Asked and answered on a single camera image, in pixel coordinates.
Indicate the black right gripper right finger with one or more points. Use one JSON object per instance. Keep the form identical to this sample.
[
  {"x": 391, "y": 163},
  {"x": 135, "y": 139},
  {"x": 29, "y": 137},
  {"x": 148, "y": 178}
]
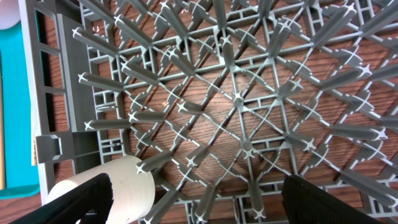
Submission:
[{"x": 306, "y": 203}]

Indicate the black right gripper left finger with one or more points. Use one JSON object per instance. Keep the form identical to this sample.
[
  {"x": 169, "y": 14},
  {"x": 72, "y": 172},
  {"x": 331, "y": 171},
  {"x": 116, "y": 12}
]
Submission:
[{"x": 90, "y": 202}]

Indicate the cream ceramic cup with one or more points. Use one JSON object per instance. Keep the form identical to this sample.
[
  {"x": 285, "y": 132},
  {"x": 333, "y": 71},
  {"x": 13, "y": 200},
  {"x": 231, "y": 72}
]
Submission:
[{"x": 133, "y": 192}]

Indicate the pink bowl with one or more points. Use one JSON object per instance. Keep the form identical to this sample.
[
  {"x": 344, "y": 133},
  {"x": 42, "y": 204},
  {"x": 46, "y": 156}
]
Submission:
[{"x": 9, "y": 14}]

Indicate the grey dishwasher rack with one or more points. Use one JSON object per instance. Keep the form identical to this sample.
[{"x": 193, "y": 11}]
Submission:
[{"x": 219, "y": 100}]

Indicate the teal plastic tray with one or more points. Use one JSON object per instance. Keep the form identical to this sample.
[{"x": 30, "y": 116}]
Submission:
[{"x": 22, "y": 179}]

